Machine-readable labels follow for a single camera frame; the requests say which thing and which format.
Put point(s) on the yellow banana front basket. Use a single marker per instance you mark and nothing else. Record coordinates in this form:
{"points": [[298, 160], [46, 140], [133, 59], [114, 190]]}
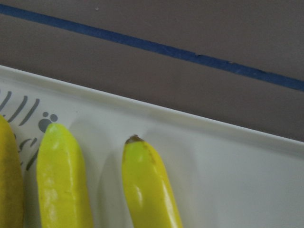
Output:
{"points": [[147, 188]]}

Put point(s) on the yellow banana moved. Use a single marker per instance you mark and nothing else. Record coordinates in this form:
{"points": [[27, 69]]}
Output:
{"points": [[61, 177], [11, 182]]}

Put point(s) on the white rectangular plastic tray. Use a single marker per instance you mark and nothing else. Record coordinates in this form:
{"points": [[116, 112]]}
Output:
{"points": [[223, 176]]}

